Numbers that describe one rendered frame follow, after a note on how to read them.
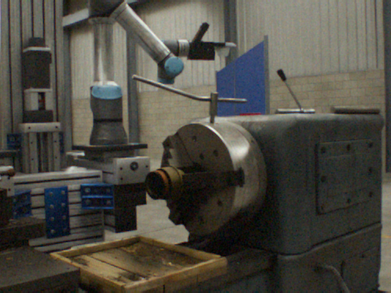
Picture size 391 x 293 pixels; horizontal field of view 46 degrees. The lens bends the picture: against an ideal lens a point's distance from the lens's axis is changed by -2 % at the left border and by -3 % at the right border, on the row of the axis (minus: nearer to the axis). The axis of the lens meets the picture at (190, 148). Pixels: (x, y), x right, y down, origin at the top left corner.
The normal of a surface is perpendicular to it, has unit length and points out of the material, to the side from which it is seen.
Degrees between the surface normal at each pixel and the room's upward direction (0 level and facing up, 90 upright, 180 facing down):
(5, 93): 90
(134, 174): 90
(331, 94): 90
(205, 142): 90
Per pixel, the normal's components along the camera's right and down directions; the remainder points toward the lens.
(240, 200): 0.64, 0.33
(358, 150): 0.67, 0.02
